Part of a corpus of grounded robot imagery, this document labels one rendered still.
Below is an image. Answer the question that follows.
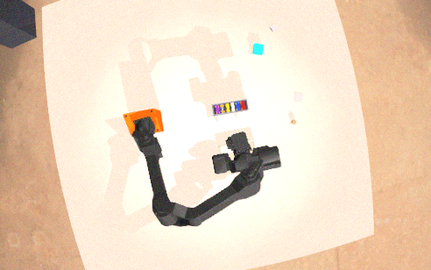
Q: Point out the small cyan block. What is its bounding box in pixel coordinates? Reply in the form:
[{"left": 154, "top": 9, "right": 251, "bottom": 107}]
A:
[{"left": 252, "top": 43, "right": 264, "bottom": 55}]

